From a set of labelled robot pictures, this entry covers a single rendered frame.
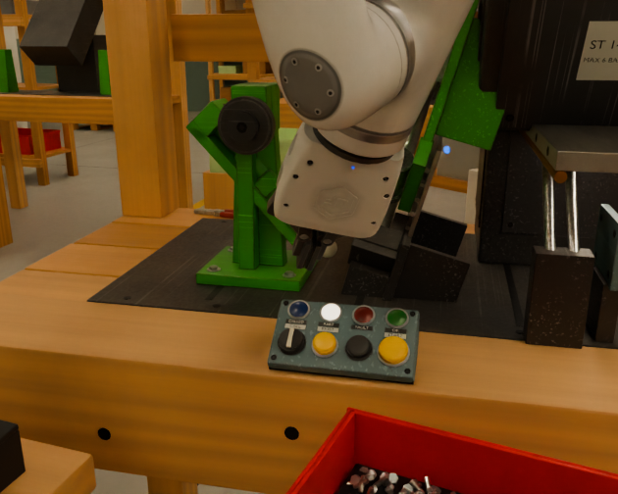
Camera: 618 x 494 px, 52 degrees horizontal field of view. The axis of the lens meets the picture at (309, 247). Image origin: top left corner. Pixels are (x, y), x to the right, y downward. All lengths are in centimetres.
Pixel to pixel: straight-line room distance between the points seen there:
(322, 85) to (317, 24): 4
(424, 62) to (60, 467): 48
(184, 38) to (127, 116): 19
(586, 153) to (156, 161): 89
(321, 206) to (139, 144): 79
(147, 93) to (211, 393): 74
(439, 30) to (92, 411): 55
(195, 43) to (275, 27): 94
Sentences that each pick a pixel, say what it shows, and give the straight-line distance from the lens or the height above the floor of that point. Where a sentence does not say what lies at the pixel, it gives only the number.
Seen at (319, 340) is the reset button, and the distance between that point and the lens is 65.
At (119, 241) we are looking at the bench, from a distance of 120.
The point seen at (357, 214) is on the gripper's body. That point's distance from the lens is 58.
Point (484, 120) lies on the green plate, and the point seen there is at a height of 113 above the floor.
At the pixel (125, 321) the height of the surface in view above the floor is 90.
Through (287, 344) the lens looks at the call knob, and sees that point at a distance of 65.
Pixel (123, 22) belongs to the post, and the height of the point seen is 126.
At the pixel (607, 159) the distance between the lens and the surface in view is 64.
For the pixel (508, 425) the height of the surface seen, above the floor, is 87.
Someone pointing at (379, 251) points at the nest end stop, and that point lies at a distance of 83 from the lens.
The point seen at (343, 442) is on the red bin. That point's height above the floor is 91.
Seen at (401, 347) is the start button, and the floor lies 94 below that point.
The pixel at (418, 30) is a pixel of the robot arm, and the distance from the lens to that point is 45.
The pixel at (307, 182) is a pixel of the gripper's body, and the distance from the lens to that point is 55.
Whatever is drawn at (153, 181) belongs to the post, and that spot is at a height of 96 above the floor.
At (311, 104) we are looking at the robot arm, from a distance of 41.
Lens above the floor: 123
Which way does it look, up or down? 18 degrees down
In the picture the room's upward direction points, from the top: straight up
